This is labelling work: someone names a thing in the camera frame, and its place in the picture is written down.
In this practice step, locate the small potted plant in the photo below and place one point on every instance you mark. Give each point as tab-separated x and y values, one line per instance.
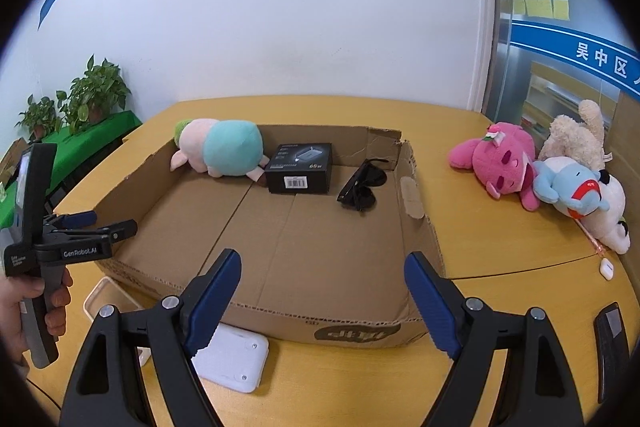
40	117

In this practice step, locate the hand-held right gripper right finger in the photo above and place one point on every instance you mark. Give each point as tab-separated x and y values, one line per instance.
430	302

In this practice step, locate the black product box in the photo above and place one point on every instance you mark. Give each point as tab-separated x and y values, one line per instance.
300	172

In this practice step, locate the person's left hand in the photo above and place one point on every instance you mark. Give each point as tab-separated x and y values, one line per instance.
10	317

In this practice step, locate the beige plush toy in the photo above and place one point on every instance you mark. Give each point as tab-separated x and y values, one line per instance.
575	137

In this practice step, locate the teal and pink plush toy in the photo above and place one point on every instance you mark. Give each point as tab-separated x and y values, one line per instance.
232	149

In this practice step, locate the blue glass banner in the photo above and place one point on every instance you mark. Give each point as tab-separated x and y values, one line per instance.
575	47

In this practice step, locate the wooden desktop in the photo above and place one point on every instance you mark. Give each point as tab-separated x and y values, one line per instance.
500	267

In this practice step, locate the yellow sticky note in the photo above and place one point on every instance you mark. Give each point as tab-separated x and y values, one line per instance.
519	7
561	8
538	7

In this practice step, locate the grey door frame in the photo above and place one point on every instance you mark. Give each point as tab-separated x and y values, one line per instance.
492	32

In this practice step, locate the black smartphone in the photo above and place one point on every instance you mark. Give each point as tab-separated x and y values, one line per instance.
612	352

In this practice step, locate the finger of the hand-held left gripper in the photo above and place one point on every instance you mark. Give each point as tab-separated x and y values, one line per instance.
120	229
80	218

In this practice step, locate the white earbuds case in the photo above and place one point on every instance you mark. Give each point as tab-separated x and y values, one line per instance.
607	268

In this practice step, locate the clear plastic container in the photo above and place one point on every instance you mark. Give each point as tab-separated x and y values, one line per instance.
107	292

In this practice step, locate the large potted plant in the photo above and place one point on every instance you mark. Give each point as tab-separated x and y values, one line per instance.
95	92

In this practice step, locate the green cloth covered table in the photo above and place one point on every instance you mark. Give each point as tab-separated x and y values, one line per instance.
90	142

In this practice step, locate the thin pink stick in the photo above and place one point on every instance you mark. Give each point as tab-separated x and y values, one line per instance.
597	247

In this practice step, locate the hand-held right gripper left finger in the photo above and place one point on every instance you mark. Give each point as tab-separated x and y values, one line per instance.
212	297

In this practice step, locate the white device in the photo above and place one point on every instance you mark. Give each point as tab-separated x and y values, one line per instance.
235	357

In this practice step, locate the white plush toy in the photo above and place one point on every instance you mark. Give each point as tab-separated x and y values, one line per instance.
615	207

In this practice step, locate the small cardboard box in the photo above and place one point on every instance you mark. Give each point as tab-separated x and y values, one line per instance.
12	157

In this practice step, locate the large cardboard box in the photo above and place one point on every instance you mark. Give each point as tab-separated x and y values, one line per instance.
310	257

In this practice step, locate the black sunglasses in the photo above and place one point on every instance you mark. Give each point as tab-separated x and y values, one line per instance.
357	197

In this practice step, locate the brown cardboard panel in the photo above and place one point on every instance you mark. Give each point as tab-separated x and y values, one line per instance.
627	132

